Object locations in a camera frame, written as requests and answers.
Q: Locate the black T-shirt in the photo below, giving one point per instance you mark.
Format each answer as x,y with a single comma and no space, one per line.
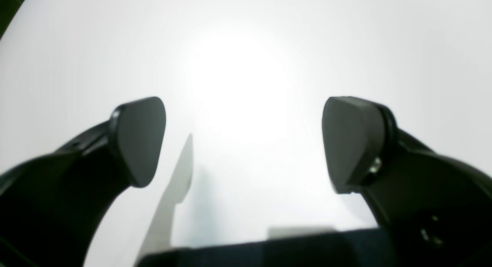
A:
359,248

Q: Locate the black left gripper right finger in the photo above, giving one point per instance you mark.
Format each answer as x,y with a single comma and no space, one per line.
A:
437,210

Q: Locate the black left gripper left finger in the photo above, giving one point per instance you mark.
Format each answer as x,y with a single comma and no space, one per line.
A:
52,205

